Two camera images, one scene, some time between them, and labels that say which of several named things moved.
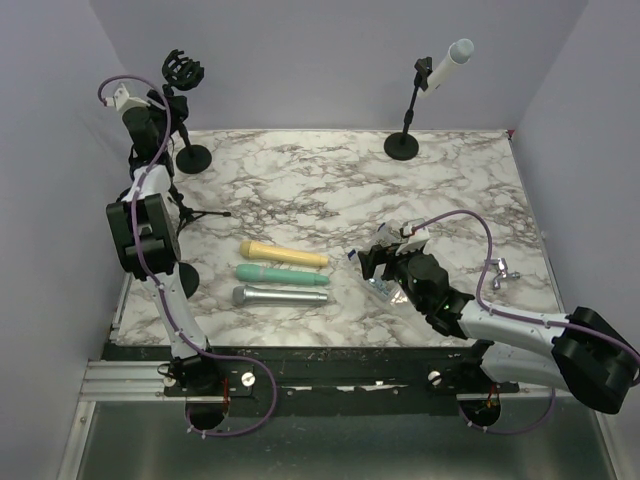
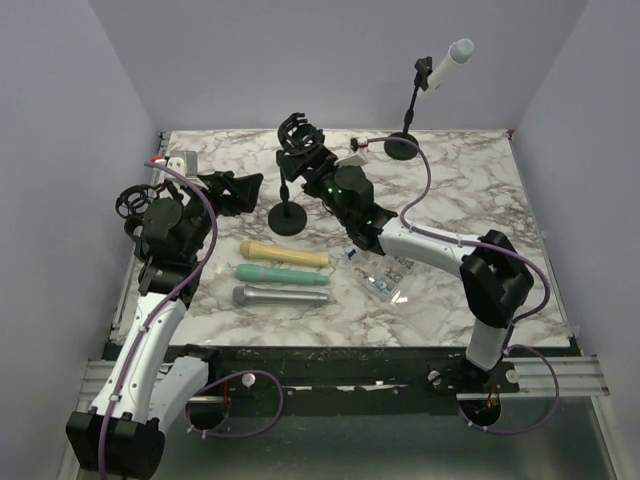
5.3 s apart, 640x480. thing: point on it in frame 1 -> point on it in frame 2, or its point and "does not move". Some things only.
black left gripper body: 159,117 -> 222,203
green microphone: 280,275 does not move
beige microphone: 261,251 does not move
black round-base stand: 403,146 does not move
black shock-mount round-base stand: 182,72 -> 295,138
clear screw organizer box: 386,234 does not move
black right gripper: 380,254 -> 319,158
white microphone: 460,52 does not move
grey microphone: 246,295 does not move
